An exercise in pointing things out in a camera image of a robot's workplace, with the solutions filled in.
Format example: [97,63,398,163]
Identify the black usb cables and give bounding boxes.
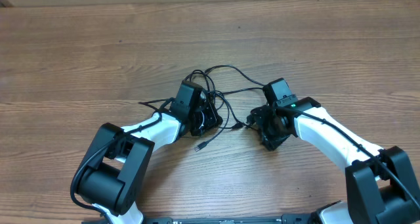
[183,64,266,152]

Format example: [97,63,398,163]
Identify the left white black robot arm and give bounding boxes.
[70,80,222,223]

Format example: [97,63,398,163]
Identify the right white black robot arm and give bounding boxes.
[247,78,419,224]

